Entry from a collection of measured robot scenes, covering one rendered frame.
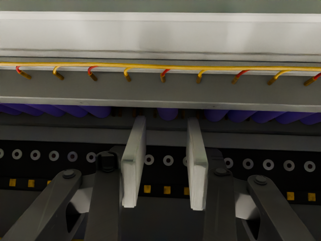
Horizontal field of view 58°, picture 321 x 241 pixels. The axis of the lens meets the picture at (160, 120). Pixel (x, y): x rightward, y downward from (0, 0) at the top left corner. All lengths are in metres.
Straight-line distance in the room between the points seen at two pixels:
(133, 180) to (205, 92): 0.07
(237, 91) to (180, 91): 0.03
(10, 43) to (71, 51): 0.03
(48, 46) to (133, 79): 0.05
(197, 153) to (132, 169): 0.04
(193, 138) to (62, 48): 0.09
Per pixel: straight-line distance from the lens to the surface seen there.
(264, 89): 0.18
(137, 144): 0.17
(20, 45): 0.18
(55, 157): 0.33
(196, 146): 0.17
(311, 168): 0.33
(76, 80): 0.18
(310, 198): 0.33
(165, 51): 0.16
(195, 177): 0.16
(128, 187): 0.16
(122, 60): 0.17
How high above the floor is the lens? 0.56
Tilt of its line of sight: 8 degrees up
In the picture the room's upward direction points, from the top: 179 degrees counter-clockwise
